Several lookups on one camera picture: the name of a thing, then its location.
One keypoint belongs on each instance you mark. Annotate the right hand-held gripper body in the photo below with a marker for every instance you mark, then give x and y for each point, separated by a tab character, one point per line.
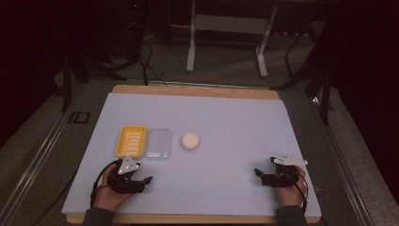
282	175

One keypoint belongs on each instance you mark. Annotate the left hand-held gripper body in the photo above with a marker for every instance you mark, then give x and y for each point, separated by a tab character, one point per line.
124	183

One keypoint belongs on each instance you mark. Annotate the yellow soap dish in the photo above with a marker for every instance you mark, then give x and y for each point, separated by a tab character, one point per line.
131	142

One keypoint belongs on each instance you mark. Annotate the clear plastic tray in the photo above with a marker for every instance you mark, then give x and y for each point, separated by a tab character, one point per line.
159	144

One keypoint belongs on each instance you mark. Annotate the person's right hand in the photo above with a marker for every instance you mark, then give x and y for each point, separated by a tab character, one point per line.
290	194

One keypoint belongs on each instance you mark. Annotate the person's left hand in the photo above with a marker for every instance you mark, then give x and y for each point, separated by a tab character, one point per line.
108	197

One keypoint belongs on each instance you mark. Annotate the white table mat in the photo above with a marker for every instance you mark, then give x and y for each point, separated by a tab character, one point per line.
226	157

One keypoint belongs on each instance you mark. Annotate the wooden table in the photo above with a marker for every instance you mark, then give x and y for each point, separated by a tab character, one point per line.
194	91

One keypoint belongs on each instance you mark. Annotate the black stand with legs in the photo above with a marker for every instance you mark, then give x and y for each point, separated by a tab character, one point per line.
316	78

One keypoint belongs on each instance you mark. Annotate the white metal stand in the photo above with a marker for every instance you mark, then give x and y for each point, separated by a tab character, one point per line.
232	23

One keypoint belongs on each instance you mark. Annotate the metal floor rail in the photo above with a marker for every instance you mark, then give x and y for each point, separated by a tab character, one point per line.
34	166
345	172

